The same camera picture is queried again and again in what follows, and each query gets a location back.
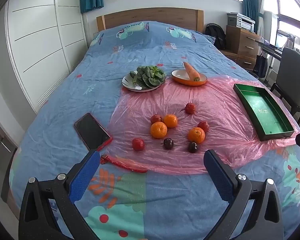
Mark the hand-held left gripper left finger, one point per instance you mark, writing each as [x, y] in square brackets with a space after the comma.
[86, 177]

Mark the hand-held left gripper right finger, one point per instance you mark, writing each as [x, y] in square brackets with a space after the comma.
[218, 175]

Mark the dark purple plum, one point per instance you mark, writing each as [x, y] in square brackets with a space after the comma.
[192, 147]
[168, 143]

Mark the orange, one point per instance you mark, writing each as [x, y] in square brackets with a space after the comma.
[196, 135]
[158, 130]
[170, 120]

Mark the small red apple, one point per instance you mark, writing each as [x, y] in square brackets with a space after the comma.
[138, 144]
[190, 108]
[156, 118]
[203, 126]

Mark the green rectangular tray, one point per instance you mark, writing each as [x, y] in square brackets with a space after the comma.
[262, 107]

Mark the smartphone in red case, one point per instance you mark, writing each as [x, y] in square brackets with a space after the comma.
[92, 131]

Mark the pink plastic bag sheet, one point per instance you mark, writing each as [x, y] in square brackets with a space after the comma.
[215, 100]

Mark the grey office chair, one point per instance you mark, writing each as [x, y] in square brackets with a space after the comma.
[292, 65]

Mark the black hanging bag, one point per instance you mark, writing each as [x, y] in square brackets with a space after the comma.
[260, 65]

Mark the grey wooden cabinet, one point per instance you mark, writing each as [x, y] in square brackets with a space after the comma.
[0, 150]

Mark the grey desk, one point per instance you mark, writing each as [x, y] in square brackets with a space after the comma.
[267, 47]

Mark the white patterned plate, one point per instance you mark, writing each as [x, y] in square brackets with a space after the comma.
[128, 83]

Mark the low wooden nightstand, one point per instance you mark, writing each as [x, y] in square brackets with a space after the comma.
[240, 60]

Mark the orange oval dish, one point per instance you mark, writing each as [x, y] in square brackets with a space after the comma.
[181, 75]

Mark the carrot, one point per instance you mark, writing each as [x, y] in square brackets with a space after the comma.
[191, 71]

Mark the green bok choy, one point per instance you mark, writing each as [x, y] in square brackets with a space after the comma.
[147, 76]

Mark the wooden drawer cabinet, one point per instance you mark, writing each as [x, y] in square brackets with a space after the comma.
[242, 40]

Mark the white printer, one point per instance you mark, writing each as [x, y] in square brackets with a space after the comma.
[242, 23]

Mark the window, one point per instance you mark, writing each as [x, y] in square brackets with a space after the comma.
[290, 5]

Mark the black backpack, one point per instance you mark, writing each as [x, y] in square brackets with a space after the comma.
[215, 36]

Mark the white wardrobe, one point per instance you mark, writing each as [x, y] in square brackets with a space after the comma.
[40, 30]

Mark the wooden bed headboard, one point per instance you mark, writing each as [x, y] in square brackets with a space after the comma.
[150, 17]

